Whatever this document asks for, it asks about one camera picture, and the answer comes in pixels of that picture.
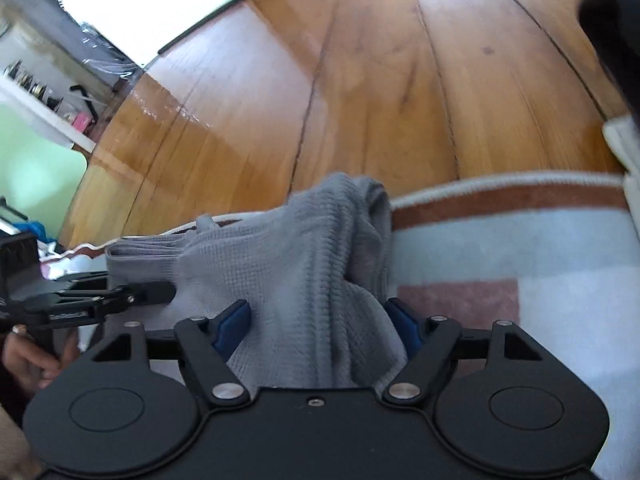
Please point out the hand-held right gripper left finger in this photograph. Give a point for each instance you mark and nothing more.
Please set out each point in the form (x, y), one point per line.
(232, 327)

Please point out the person's left hand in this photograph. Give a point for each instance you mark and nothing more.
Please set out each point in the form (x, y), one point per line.
(30, 360)

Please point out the black folded garment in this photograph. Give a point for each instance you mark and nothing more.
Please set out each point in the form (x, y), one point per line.
(617, 20)

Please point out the white waffle folded garment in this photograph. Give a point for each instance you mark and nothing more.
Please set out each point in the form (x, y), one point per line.
(625, 145)

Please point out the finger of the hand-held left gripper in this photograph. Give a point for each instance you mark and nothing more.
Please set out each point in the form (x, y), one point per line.
(75, 276)
(100, 302)

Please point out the light green cabinet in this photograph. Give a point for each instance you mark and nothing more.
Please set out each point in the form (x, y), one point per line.
(30, 165)

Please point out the checkered rug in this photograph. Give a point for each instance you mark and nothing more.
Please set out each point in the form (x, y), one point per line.
(500, 240)

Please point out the grey shirt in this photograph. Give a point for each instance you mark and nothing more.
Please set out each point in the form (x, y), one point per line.
(310, 270)

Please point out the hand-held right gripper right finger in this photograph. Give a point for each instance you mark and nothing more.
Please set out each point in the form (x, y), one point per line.
(407, 327)

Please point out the cluttered white shelf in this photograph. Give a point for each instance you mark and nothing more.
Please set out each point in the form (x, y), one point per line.
(47, 116)

